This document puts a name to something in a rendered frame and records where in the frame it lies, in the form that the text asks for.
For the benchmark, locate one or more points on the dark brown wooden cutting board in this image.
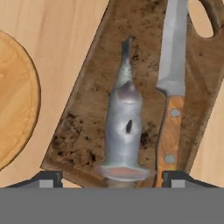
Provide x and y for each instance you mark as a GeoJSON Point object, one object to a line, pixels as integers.
{"type": "Point", "coordinates": [87, 116]}

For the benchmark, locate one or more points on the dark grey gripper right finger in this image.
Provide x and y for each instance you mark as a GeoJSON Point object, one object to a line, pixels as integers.
{"type": "Point", "coordinates": [174, 178]}

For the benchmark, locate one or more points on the grey fish meat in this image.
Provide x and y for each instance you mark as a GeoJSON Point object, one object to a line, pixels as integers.
{"type": "Point", "coordinates": [124, 128]}

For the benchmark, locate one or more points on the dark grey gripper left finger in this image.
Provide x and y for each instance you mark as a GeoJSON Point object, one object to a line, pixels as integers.
{"type": "Point", "coordinates": [49, 178]}

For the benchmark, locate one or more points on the round light wooden plate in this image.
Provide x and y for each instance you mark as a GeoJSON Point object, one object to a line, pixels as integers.
{"type": "Point", "coordinates": [14, 99]}

